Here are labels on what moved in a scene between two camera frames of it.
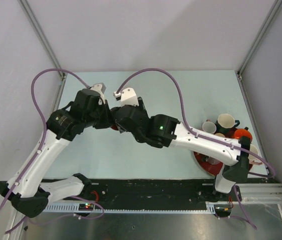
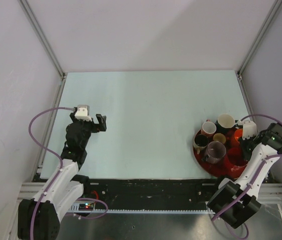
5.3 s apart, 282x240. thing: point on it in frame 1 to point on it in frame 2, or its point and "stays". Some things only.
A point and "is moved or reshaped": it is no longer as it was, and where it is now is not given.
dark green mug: (225, 122) stays
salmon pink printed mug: (209, 126) stays
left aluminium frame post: (27, 9) stays
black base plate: (156, 191) stays
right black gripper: (141, 107) to (242, 144)
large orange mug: (240, 132) stays
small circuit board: (86, 206) stays
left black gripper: (106, 122) to (100, 127)
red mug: (114, 127) is moved or reshaped
